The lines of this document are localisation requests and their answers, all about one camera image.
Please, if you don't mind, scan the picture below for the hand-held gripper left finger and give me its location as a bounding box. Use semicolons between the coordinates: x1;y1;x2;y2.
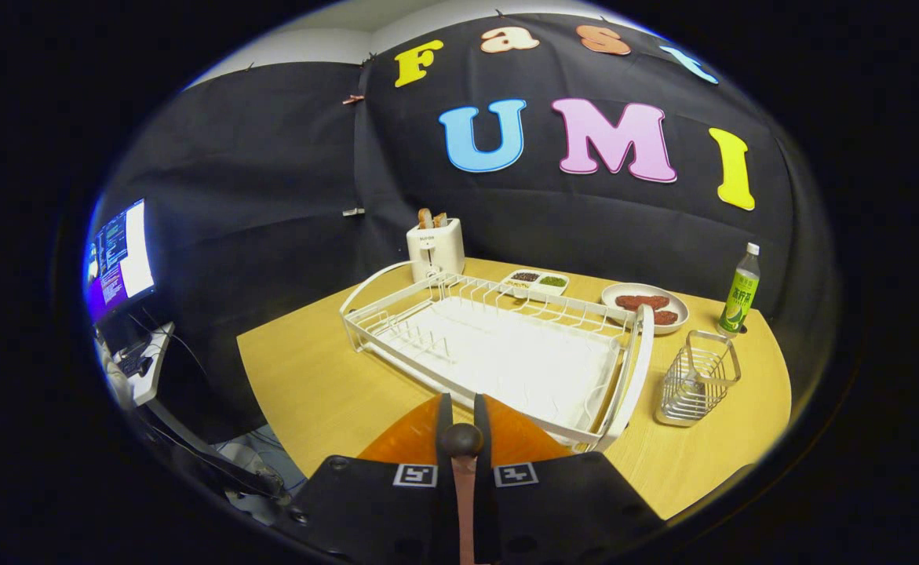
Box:
275;392;460;565

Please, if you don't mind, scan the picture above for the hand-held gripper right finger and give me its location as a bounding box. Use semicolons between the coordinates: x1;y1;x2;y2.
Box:
471;392;664;565

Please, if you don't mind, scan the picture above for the wooden handled spoon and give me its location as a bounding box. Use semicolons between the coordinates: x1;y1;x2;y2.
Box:
438;424;485;565

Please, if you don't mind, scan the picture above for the white wire dish rack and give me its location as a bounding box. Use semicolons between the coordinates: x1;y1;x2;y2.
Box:
340;261;655;454

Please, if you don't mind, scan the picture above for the metal wire basket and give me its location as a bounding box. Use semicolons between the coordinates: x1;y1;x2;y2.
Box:
655;330;742;428

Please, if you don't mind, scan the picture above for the white divided condiment dish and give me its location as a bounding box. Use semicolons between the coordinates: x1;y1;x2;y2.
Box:
500;269;570;297

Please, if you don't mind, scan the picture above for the white plate with sausages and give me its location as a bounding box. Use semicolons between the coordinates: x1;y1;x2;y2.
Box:
601;282;690;336

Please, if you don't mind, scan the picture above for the white toaster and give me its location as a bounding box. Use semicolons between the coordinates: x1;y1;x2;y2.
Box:
406;218;465;283

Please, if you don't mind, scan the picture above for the white side stand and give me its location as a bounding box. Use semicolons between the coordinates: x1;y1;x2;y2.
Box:
97;322;176;409

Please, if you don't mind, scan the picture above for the green label drink bottle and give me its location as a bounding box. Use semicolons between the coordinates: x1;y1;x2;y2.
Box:
718;242;761;335

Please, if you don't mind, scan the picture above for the black backdrop cloth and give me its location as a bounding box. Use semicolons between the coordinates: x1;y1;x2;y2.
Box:
90;12;833;440

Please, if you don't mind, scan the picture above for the computer monitor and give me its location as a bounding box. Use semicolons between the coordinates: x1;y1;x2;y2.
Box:
85;199;155;324

